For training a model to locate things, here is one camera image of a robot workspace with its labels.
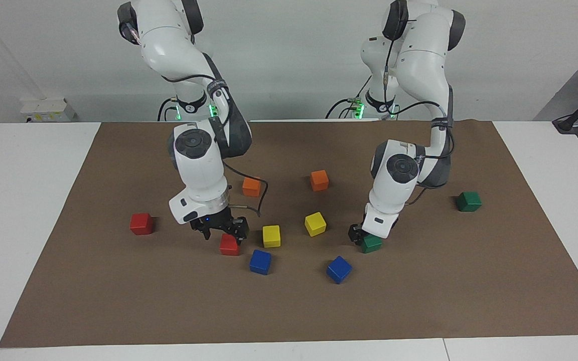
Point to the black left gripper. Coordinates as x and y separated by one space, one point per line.
359 228

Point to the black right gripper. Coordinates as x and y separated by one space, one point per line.
219 220

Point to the red wooden cube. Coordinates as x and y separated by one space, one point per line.
141 224
228 246

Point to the green wooden cube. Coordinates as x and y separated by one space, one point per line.
468 201
372 244

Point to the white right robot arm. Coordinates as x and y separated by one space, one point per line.
196 165

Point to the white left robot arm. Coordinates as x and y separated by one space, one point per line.
394 190

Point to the blue wooden cube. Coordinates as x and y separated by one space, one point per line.
260 262
339 269

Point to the yellow wooden cube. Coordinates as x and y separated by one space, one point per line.
271 236
315 224

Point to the orange wooden cube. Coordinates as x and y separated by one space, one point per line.
250 188
319 181

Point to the brown table mat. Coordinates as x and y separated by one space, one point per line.
168 301

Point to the white power strip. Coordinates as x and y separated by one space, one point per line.
45 108

